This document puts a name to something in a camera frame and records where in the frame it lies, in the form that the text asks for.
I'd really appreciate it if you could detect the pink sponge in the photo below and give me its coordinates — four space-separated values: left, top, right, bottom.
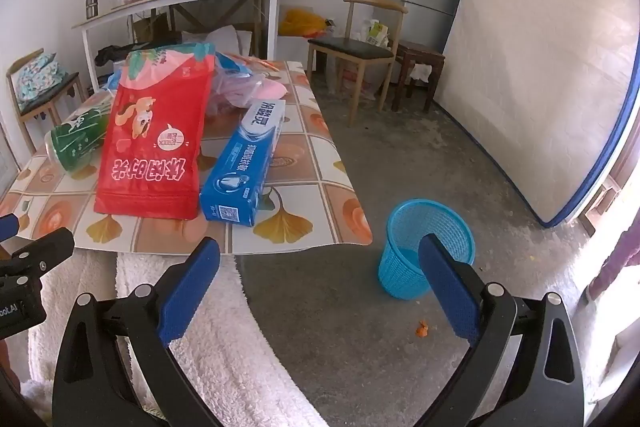
250 79 290 102

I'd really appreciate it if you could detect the clear pink plastic bag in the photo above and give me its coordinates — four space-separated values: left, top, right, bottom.
207 57 268 115

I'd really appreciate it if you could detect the white sack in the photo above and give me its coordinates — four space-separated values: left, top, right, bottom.
181 24 253 58

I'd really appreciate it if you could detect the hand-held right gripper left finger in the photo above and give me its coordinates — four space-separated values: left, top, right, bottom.
52 237 236 427

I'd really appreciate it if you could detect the blue toothpaste box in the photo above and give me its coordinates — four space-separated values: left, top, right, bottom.
199 98 287 228

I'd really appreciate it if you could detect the dark wooden stool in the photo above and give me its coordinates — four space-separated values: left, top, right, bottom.
391 40 446 114

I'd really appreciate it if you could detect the white green packet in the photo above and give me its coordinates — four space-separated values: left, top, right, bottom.
364 19 392 48

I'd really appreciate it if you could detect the red snack bag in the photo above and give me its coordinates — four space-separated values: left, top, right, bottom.
94 42 217 222

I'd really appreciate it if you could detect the wooden chair with cushion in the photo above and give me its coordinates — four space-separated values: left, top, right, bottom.
6 48 87 142

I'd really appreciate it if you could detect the cardboard box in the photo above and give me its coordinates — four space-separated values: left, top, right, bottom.
131 13 171 45

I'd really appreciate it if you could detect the blue plastic bag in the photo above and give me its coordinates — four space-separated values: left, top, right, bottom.
215 52 273 75

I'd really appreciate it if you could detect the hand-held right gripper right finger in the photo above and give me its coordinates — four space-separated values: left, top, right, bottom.
417 233 586 427

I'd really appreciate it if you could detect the white mattress blue trim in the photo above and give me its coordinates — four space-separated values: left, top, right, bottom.
432 0 640 229

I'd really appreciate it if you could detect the blue plastic basket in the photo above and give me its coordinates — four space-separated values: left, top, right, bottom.
377 199 476 300

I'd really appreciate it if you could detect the black cloth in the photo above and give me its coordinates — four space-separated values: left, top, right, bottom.
95 39 183 68

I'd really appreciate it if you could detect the purple curtain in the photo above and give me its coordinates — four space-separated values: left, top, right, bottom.
587 217 640 303

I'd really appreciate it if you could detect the wooden chair black seat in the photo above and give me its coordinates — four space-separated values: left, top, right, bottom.
306 0 408 128

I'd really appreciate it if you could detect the floral cushion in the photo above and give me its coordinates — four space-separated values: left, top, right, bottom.
16 52 66 105

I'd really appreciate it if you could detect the yellow plastic bag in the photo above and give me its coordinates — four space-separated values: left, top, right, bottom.
279 8 328 38

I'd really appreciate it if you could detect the white box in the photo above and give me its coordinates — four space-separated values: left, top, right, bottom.
276 34 321 62

